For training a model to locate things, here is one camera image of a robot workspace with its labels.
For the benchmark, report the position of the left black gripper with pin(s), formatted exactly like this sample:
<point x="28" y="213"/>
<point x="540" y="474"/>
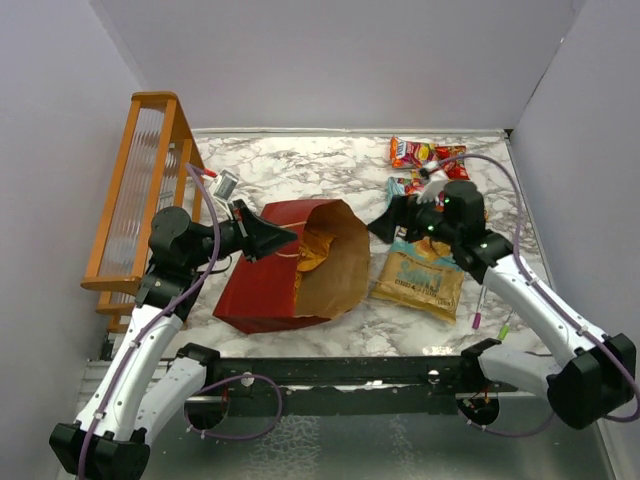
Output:
<point x="257" y="236"/>

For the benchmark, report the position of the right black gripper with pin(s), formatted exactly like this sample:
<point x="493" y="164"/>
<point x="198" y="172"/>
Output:
<point x="402" y="212"/>

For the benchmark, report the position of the green Fox's candy bag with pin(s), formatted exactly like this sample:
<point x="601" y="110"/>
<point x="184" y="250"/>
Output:
<point x="395" y="186"/>

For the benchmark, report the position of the orange white snack packet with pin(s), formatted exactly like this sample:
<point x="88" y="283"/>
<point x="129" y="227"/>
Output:
<point x="415" y="184"/>

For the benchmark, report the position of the orange chips bag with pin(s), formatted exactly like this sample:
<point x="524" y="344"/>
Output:
<point x="314" y="249"/>

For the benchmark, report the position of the colourful Fox's fruits bag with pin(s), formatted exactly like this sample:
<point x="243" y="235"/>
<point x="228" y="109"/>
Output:
<point x="405" y="154"/>

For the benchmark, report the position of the gold crispy snack bag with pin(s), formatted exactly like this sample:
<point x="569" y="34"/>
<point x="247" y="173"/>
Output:
<point x="421" y="275"/>

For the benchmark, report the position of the red snack packet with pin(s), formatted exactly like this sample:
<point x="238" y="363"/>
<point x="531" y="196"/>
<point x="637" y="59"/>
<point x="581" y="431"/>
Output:
<point x="455" y="170"/>

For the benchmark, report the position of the red brown paper bag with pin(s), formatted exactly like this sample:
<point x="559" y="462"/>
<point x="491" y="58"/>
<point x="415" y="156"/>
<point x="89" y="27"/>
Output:
<point x="271" y="295"/>

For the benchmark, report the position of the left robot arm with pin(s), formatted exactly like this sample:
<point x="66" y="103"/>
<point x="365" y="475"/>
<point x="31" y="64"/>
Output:
<point x="111" y="437"/>

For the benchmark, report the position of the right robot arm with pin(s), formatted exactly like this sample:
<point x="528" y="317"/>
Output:
<point x="587" y="374"/>

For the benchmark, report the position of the wooden rack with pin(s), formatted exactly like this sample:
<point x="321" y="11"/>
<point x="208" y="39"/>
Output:
<point x="149" y="175"/>

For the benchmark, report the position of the pink marker pen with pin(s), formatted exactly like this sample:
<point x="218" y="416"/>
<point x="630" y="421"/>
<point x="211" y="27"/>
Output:
<point x="479" y="308"/>

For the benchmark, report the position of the green marker pen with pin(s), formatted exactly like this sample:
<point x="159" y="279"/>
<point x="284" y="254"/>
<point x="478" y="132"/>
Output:
<point x="504" y="330"/>

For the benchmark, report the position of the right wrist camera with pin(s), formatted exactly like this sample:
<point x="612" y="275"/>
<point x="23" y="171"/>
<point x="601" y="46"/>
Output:
<point x="435" y="177"/>

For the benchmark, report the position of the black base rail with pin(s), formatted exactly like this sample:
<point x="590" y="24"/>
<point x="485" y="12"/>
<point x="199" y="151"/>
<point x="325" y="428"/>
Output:
<point x="314" y="386"/>

